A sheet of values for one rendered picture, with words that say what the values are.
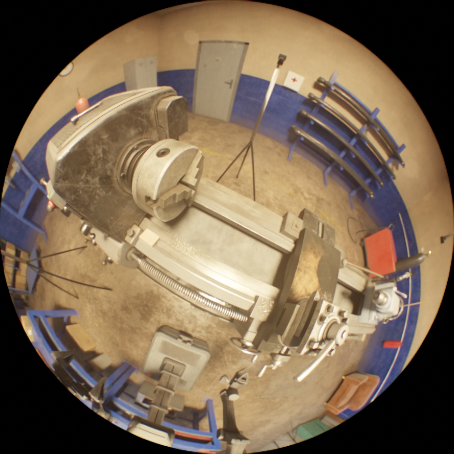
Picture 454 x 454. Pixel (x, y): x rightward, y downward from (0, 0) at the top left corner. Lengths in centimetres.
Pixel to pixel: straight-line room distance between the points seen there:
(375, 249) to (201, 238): 321
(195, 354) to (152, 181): 130
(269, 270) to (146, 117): 88
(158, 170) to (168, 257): 37
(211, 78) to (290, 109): 184
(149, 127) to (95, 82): 350
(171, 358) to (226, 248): 115
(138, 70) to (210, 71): 159
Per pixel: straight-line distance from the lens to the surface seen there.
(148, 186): 34
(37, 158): 373
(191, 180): 40
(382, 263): 326
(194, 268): 58
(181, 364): 142
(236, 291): 59
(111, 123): 44
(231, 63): 349
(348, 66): 344
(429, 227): 495
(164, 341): 135
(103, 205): 50
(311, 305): 46
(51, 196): 46
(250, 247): 75
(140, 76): 387
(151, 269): 73
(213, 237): 72
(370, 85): 355
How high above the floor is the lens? 141
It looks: 66 degrees down
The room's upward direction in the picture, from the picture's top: 23 degrees clockwise
